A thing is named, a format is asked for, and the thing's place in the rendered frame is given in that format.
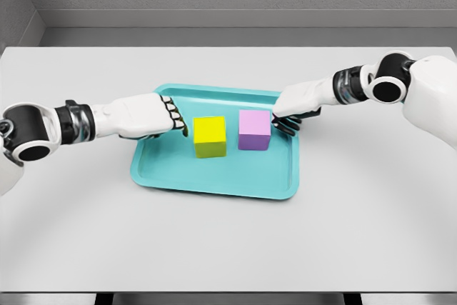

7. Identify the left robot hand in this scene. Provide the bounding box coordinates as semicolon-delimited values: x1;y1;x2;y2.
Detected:
118;92;190;141

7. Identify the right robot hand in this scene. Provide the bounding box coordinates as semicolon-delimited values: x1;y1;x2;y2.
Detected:
271;79;322;137

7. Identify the teal tray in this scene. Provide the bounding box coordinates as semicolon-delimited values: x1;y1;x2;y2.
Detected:
129;83;300;201

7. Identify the purple cube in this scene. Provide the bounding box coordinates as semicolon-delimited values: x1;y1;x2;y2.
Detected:
237;109;271;151

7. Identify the yellow cube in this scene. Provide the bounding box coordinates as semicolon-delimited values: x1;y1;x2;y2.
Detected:
192;116;228;159

